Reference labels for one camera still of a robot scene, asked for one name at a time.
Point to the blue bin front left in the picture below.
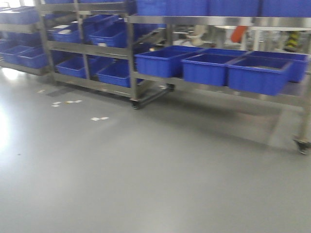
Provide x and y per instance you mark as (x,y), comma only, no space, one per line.
(162,63)

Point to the blue bin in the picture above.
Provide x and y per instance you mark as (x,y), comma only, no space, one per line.
(266,76)
(162,63)
(208,69)

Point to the blue bin front middle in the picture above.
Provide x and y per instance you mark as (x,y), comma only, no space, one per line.
(208,69)

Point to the steel rack right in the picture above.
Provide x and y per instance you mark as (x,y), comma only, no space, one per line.
(256,23)

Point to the steel rack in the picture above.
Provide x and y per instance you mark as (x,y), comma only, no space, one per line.
(21,44)
(92,44)
(256,23)

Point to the steel rack middle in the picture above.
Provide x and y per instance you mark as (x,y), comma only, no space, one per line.
(92,44)

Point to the steel rack far left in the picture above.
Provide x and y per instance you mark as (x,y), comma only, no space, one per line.
(21,44)

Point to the blue bin front right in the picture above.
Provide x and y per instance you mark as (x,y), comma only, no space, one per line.
(266,76)

